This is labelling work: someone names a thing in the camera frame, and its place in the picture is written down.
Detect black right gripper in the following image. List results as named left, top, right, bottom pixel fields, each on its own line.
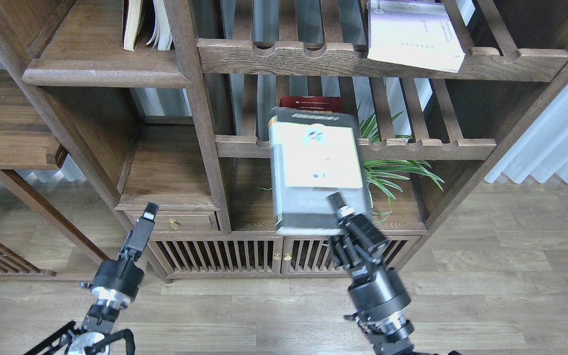
left=327, top=192, right=411, bottom=328

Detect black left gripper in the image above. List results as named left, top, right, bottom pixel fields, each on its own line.
left=80, top=202, right=159, bottom=309

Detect grey green cover book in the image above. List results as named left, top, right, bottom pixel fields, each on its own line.
left=268, top=106, right=374, bottom=236

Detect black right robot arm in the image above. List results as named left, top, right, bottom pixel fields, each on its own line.
left=328, top=192, right=417, bottom=355

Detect brass drawer knob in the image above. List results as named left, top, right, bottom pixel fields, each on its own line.
left=168, top=218, right=181, bottom=231

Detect green spider plant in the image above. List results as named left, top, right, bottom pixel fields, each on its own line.
left=259, top=101, right=445, bottom=223

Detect brass cabinet door knobs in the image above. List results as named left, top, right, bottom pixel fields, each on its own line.
left=273, top=252, right=292, bottom=261

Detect dark wooden bookshelf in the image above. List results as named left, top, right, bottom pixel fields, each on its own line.
left=0, top=0, right=568, bottom=281

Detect red cover book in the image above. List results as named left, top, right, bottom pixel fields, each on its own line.
left=279, top=95, right=344, bottom=113

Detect wooden side table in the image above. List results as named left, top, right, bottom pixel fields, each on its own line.
left=0, top=70, right=124, bottom=280

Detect white open standing book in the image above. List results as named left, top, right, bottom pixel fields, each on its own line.
left=146, top=0, right=173, bottom=50

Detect white paperback book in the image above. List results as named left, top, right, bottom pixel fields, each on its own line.
left=367, top=0, right=466, bottom=73

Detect tan standing book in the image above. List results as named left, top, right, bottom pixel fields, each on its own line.
left=122, top=0, right=145, bottom=51

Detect white curtain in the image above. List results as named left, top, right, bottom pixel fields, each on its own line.
left=485, top=84, right=568, bottom=184

